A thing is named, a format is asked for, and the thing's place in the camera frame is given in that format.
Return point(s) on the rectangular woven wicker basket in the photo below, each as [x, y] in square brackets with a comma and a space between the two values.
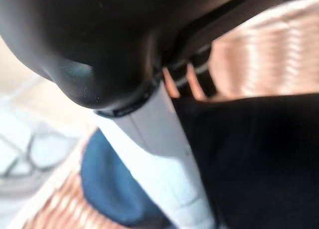
[274, 52]

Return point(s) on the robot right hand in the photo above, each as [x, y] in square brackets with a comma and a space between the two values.
[99, 39]

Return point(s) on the black cloth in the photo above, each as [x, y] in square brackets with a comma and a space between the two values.
[261, 164]

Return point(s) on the blue cloth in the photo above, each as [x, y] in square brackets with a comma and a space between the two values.
[107, 179]

